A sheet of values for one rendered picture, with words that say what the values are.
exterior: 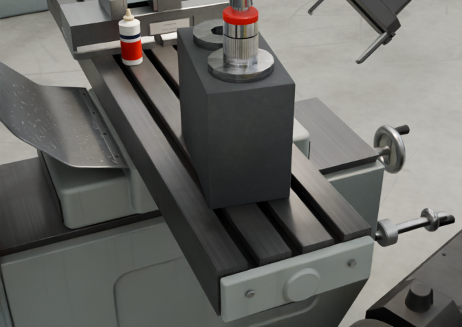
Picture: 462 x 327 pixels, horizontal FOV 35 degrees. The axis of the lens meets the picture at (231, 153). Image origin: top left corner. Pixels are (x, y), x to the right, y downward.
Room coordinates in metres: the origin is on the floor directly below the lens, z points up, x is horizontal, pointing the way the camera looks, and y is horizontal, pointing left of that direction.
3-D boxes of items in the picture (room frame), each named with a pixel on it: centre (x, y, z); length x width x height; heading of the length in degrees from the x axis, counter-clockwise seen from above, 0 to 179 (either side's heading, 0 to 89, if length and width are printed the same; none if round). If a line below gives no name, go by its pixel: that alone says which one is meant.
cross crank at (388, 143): (1.42, -0.34, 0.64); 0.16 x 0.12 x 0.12; 113
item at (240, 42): (0.88, -0.01, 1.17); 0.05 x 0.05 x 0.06
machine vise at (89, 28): (1.43, 0.17, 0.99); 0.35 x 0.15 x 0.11; 111
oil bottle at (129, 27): (1.29, 0.19, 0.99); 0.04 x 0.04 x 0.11
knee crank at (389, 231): (1.30, -0.42, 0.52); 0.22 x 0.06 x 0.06; 113
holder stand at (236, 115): (0.93, 0.00, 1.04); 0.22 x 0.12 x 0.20; 14
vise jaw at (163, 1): (1.44, 0.15, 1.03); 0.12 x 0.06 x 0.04; 21
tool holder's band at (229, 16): (0.88, -0.01, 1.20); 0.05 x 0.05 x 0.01
